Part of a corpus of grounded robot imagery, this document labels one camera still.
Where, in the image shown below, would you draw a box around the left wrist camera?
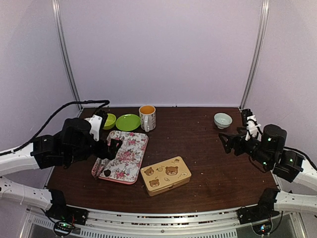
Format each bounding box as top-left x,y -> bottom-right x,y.
85,111 -> 108,141

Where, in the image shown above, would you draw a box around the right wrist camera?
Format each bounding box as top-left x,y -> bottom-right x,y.
241,109 -> 262,141

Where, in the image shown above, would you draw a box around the right aluminium corner post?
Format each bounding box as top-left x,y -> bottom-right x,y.
239,0 -> 270,110

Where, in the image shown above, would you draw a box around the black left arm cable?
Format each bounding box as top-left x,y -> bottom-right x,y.
0,100 -> 110,157

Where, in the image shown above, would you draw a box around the floral mug orange inside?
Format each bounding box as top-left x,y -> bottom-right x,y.
139,105 -> 157,132

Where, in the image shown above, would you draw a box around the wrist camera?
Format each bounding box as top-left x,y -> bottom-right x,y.
85,111 -> 108,141
241,109 -> 262,141

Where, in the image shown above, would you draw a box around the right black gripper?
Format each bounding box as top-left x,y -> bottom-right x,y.
218,126 -> 273,169

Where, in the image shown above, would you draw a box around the green plastic plate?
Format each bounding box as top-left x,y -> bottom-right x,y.
115,114 -> 141,131

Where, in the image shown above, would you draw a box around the floral rectangular tray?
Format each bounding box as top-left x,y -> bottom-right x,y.
99,130 -> 149,185

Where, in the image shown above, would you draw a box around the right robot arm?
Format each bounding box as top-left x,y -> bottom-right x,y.
218,124 -> 317,219

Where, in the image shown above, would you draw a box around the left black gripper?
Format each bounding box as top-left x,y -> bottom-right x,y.
66,137 -> 122,165

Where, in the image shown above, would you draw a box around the aluminium front rail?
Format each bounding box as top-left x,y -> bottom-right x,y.
21,195 -> 308,238

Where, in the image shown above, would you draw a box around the metal tongs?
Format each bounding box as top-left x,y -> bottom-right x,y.
92,158 -> 104,179

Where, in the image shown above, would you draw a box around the left aluminium corner post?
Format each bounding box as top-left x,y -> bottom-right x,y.
52,0 -> 80,101

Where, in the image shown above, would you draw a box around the tan tin lid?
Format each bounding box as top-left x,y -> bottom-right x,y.
140,156 -> 191,176

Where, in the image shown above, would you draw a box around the tan chocolate tin box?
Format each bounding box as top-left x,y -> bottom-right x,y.
142,172 -> 192,196

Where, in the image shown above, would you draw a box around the aluminium corner post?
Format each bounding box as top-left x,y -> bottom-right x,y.
52,0 -> 80,101
239,0 -> 270,110

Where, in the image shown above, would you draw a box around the green plastic bowl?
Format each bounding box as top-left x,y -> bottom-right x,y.
103,113 -> 116,130

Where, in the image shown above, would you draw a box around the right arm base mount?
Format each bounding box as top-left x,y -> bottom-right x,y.
236,188 -> 283,237

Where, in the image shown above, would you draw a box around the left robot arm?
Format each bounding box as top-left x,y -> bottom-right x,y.
0,116 -> 122,220

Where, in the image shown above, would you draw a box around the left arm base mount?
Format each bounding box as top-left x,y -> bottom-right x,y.
43,189 -> 89,237

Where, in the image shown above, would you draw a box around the pale celadon small bowl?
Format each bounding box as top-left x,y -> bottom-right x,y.
213,113 -> 233,129

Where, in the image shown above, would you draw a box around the dark chocolate piece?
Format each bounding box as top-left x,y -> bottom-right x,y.
104,170 -> 111,177

